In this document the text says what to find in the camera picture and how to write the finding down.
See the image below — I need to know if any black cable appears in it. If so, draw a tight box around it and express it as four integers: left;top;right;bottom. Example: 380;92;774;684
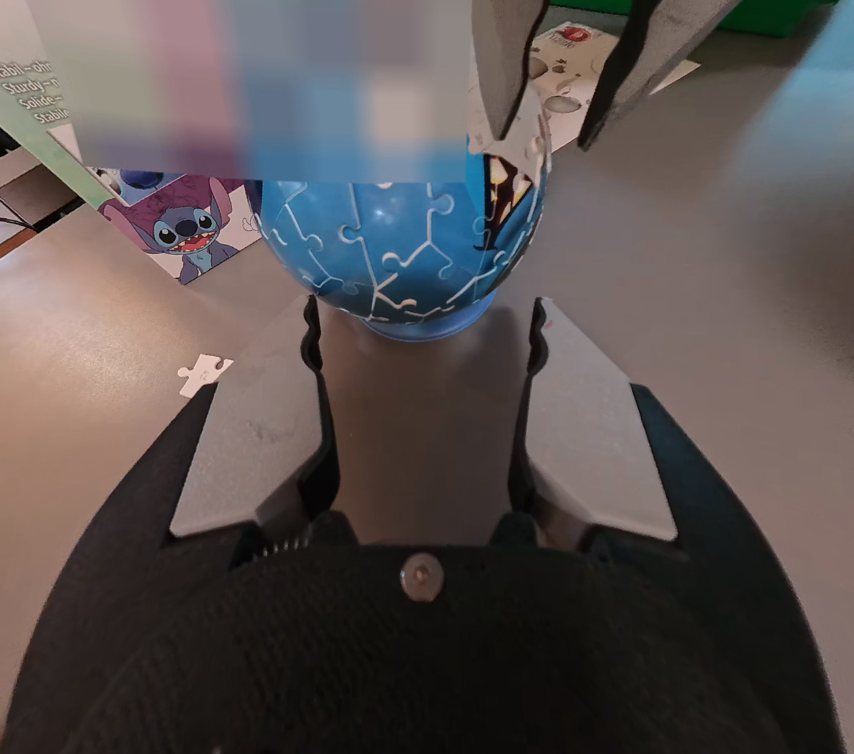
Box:
0;194;40;232

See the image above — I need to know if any white instruction leaflet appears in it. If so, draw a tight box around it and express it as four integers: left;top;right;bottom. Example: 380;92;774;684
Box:
526;20;703;153

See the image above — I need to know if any blue puzzle ball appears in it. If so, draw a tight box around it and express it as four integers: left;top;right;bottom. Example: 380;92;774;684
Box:
248;93;556;343

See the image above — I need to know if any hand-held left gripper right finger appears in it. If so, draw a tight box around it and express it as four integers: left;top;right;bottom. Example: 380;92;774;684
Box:
507;296;679;540

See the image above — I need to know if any cartoon printed puzzle box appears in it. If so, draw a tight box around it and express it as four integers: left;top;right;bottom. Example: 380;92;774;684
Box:
0;0;266;286

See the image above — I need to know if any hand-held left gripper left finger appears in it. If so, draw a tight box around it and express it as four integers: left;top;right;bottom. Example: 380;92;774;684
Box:
169;294;342;539

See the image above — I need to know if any white puzzle piece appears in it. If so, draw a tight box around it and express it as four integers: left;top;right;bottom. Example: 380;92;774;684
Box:
177;354;235;399

